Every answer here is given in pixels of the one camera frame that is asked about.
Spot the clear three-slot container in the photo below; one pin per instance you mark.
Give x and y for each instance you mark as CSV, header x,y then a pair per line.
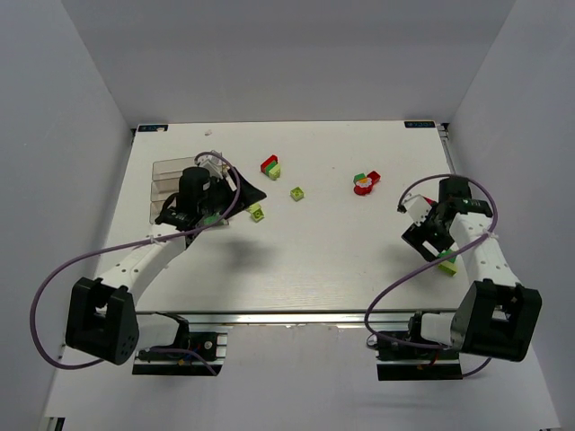
x,y
165,181

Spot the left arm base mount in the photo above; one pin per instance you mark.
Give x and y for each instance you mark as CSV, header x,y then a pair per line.
x,y
173,345

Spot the green lego on flower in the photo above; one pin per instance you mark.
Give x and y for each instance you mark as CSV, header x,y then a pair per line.
x,y
359,177

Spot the red green yellow lego stack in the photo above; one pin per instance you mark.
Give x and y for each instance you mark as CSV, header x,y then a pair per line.
x,y
271,167

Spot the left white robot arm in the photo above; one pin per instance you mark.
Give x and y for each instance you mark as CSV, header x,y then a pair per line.
x,y
102,319

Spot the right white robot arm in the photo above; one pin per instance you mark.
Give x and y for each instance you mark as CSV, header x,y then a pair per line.
x,y
497,316

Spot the right blue corner label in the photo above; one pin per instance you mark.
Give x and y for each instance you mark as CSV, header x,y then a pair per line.
x,y
419,124

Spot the blue corner label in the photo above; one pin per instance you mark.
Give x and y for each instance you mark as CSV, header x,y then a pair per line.
x,y
419,124
152,128

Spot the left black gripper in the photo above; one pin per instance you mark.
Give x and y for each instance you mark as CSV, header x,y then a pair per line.
x,y
231,196

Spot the green and lime lego stack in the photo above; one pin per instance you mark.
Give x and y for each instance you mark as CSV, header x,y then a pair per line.
x,y
448,266

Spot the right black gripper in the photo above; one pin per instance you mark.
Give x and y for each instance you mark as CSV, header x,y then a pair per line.
x,y
428,233

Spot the aluminium table frame rail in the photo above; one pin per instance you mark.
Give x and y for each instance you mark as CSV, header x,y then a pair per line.
x,y
377,317

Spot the lime square lego brick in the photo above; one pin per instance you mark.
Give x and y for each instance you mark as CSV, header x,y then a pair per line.
x,y
297,194

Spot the red flower lego piece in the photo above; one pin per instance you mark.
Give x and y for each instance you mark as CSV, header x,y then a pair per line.
x,y
365,186

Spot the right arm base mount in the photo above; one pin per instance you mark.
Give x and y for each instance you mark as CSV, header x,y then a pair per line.
x,y
396,362

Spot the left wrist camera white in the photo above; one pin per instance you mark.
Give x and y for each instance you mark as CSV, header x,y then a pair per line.
x,y
212,162

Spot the left blue corner label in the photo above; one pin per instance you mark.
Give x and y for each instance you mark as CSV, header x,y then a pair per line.
x,y
152,128

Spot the lime lego brick lower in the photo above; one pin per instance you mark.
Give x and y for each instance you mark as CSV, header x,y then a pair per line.
x,y
256,213

